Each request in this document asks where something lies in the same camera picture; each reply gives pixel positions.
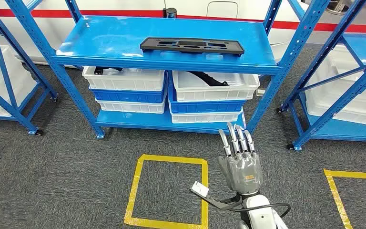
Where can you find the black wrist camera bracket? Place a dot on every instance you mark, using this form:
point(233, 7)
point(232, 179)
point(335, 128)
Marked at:
point(221, 205)

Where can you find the black plastic panel part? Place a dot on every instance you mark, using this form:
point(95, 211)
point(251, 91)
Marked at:
point(233, 49)

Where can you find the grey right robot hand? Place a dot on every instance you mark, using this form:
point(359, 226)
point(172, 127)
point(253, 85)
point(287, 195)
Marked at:
point(243, 173)

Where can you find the yellow floor tape square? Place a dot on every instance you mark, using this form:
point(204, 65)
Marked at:
point(334, 192)
point(205, 183)

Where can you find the blue steel shelf rack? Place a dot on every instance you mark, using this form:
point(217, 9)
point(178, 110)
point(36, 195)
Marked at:
point(107, 38)
point(344, 132)
point(25, 120)

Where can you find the long black part in crate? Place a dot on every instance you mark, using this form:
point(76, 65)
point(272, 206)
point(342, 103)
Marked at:
point(209, 79)

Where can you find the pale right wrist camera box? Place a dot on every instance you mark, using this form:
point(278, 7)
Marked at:
point(200, 188)

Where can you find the black cylindrical sensor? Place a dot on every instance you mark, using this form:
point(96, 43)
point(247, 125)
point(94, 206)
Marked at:
point(170, 12)

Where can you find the white car with red stripe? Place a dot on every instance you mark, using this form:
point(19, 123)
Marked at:
point(123, 6)

